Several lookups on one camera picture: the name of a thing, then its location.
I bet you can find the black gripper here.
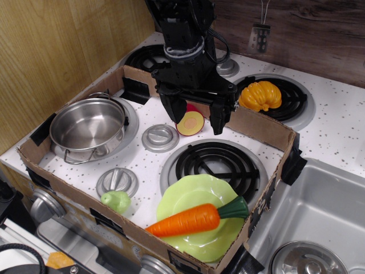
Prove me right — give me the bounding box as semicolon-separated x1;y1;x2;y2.
152;46;238;135

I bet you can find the red yellow toy fruit half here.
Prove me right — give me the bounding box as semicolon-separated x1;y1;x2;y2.
175;104;205;136

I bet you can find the black cable loop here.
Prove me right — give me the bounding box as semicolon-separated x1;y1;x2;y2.
0;243;46;274

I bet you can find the silver stove knob back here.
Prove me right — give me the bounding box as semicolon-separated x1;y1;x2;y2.
216;59;240;78

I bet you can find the orange toy carrot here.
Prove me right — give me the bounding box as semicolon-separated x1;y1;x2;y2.
146;196;249;237

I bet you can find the silver oven dial left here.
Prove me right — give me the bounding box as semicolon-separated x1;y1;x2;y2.
30;188;66;223

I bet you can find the hanging metal spatula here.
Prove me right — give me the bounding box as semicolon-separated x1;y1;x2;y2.
248;1;271;54

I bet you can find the light green plastic plate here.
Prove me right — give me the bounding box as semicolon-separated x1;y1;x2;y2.
147;174;249;263

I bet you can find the black front right burner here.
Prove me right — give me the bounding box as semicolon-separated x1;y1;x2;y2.
160;139;269;209

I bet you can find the brown cardboard fence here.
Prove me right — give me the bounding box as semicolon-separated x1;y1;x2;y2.
17;66;300;273

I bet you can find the silver oven dial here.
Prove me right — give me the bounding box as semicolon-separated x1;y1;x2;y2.
139;255;175;274
30;188;66;223

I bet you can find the light green toy pear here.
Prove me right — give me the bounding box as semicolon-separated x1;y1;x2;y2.
100;191;131;214

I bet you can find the silver oven dial front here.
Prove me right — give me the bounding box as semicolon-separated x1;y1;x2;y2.
139;255;175;274

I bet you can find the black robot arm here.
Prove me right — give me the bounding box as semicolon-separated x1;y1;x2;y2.
146;1;238;135

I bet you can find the black burner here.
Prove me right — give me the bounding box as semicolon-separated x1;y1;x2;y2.
235;74;316;131
160;139;269;209
119;44;170;74

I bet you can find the grey toy sink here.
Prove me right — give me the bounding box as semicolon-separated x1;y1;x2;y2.
239;158;364;273

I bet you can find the stainless steel pot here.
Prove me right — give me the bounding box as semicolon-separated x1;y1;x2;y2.
50;96;127;164

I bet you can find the black back right burner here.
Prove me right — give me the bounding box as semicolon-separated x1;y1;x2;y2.
235;74;316;131

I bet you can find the black back left burner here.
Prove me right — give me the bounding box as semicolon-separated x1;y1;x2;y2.
119;44;170;74

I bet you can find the yellow toy pumpkin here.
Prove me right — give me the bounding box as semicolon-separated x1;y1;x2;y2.
238;81;282;112

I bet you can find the silver stove knob centre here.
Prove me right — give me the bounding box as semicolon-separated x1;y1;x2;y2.
141;124;180;153

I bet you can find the silver stove knob front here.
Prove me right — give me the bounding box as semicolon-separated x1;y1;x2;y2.
96;168;139;198

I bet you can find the silver pot lid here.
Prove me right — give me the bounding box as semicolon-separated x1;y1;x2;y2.
269;241;348;274

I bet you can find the silver stove knob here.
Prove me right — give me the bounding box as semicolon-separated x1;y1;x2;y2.
96;168;139;198
216;59;240;78
141;124;180;153

